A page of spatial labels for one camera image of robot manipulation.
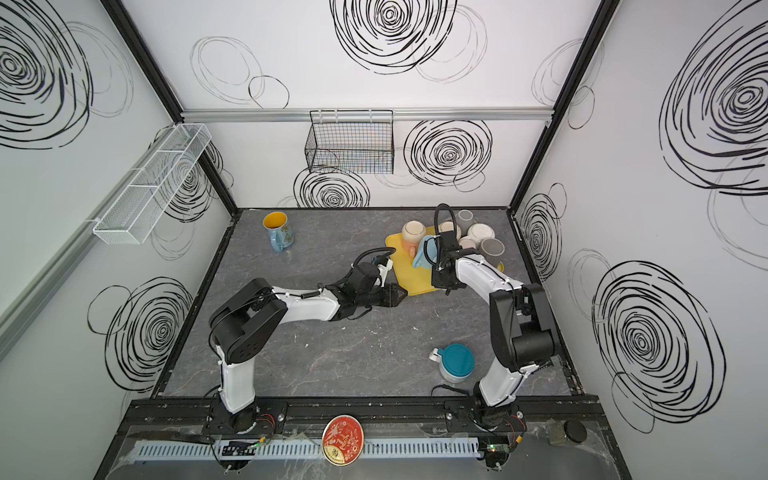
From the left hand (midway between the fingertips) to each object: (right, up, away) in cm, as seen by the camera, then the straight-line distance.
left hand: (408, 293), depth 89 cm
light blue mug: (+5, +12, -5) cm, 14 cm away
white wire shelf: (-69, +23, -17) cm, 74 cm away
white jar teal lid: (+11, -15, -14) cm, 23 cm away
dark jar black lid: (+32, -26, -25) cm, 48 cm away
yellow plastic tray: (+2, +2, +9) cm, 10 cm away
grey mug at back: (+20, +23, +13) cm, 34 cm away
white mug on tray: (+26, +19, +13) cm, 34 cm away
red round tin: (-17, -29, -22) cm, 40 cm away
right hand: (+11, +4, +5) cm, 12 cm away
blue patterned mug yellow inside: (-44, +18, +14) cm, 49 cm away
